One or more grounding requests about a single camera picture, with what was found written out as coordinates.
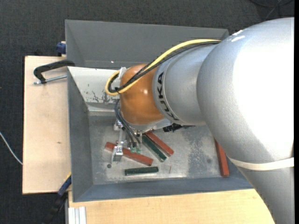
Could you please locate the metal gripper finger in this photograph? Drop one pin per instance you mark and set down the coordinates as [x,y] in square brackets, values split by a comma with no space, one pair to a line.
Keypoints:
[114,154]
[120,151]

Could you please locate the dark green flat block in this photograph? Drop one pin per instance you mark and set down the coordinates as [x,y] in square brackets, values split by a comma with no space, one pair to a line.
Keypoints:
[141,171]
[155,149]

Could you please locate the pale wood flat board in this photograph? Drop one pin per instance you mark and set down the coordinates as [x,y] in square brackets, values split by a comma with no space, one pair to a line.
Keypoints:
[46,129]

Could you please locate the grey metal bin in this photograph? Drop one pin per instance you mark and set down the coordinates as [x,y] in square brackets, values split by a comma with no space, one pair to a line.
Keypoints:
[98,43]

